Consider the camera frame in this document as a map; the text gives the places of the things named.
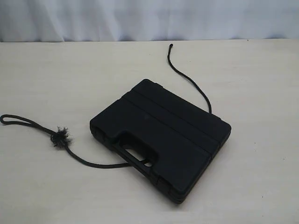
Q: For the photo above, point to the black plastic carrying case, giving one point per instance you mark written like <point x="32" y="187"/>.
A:
<point x="167" y="139"/>

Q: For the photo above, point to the white backdrop curtain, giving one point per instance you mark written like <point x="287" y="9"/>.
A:
<point x="147" y="20"/>

